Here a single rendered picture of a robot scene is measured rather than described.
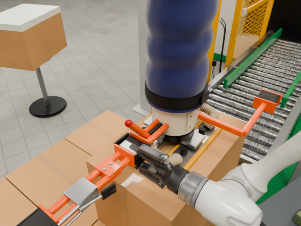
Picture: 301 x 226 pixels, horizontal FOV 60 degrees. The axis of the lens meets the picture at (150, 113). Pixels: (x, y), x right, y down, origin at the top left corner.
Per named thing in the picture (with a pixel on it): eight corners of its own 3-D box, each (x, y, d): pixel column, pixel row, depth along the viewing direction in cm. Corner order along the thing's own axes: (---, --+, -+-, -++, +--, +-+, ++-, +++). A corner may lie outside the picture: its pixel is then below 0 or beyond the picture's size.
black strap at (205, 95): (167, 71, 108) (167, 63, 106) (219, 89, 97) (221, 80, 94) (131, 95, 94) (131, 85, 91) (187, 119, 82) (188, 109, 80)
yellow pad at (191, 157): (201, 121, 118) (203, 112, 115) (222, 130, 113) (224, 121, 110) (157, 167, 96) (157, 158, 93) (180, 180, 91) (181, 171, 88)
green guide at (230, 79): (272, 33, 325) (273, 26, 319) (280, 35, 320) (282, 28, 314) (214, 84, 222) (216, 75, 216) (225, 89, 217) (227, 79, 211)
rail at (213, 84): (266, 44, 335) (270, 29, 324) (270, 45, 333) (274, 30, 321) (162, 141, 187) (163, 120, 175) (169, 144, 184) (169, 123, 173)
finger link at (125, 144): (135, 156, 80) (135, 154, 80) (119, 146, 84) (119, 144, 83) (142, 150, 82) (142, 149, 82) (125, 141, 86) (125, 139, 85)
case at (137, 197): (171, 149, 160) (175, 93, 136) (233, 182, 140) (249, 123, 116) (98, 219, 122) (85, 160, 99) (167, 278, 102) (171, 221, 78)
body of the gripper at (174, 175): (178, 182, 69) (150, 166, 74) (176, 201, 74) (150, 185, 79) (192, 165, 74) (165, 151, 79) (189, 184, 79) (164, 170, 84)
